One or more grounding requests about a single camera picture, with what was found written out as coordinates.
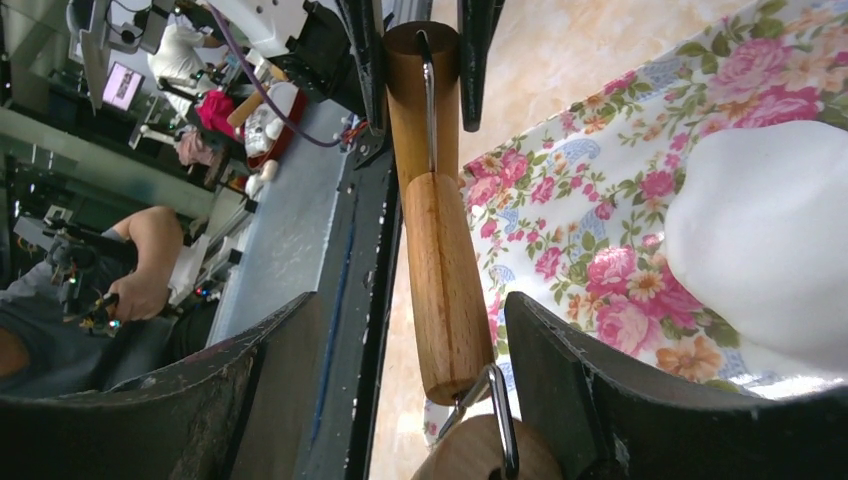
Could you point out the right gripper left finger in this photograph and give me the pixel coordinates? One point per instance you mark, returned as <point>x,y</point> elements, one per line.
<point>231,411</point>

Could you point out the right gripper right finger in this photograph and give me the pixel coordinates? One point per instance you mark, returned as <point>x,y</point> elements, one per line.
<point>606,415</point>

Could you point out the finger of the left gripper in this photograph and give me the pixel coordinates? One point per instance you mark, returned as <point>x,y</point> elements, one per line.
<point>364,24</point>
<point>477,24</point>

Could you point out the wooden double-ended rolling pin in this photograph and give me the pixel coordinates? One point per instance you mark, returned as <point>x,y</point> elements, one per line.
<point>480,439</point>

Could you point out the white dough piece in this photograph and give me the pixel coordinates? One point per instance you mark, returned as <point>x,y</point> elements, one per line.
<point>758,234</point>

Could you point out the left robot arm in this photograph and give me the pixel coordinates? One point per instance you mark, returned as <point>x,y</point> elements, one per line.
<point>336,53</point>

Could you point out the seated person in background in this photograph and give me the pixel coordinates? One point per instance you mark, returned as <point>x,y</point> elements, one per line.
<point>97,309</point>

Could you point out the red and white toy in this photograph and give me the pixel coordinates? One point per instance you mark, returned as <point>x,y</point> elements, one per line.
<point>266,136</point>

